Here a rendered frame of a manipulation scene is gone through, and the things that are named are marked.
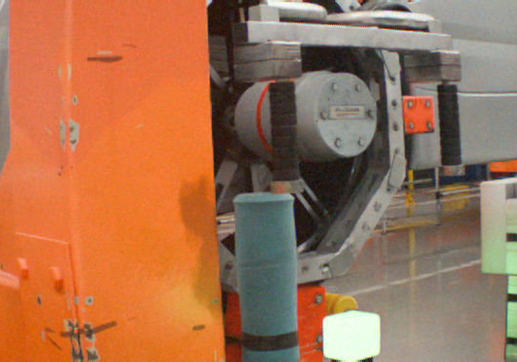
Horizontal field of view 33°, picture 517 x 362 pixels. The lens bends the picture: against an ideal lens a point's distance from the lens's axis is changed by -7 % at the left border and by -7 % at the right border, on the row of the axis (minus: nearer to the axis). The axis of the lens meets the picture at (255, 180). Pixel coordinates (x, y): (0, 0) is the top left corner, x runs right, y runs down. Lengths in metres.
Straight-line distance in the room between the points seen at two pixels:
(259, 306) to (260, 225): 0.12
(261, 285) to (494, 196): 0.54
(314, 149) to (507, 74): 0.82
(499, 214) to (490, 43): 1.22
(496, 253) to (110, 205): 0.37
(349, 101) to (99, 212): 0.64
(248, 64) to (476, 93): 0.86
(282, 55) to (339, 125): 0.20
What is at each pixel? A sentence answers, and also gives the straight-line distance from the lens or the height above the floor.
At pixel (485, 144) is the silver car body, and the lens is 2.03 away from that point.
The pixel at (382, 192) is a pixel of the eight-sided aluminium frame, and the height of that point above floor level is 0.71.
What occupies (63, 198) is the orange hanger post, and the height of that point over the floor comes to 0.78.
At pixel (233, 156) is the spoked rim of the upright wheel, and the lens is 1.57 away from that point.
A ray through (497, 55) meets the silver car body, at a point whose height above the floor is 0.99.
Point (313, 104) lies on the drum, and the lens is 1.36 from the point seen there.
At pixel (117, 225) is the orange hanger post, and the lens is 0.85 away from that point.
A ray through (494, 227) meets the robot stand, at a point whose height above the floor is 0.73.
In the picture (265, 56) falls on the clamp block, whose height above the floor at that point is 0.93.
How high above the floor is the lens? 0.83
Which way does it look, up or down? 3 degrees down
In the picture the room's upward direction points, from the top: 3 degrees counter-clockwise
